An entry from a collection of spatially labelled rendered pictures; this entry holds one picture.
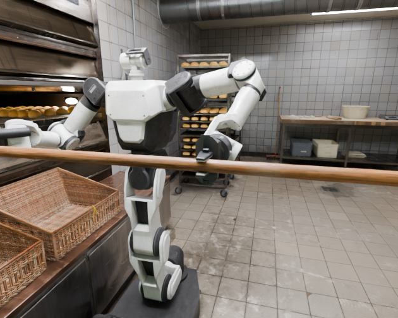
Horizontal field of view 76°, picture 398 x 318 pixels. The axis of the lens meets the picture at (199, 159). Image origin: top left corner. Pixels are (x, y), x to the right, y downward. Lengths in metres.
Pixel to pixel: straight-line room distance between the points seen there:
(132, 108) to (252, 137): 4.63
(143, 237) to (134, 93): 0.68
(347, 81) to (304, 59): 0.87
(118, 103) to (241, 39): 4.65
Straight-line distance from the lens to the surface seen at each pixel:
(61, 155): 0.74
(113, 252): 1.76
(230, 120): 0.81
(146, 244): 1.32
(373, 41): 5.81
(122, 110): 1.11
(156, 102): 1.06
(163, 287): 1.57
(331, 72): 5.61
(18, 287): 1.34
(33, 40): 1.99
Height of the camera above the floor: 1.36
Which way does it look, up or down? 15 degrees down
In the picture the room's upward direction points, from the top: straight up
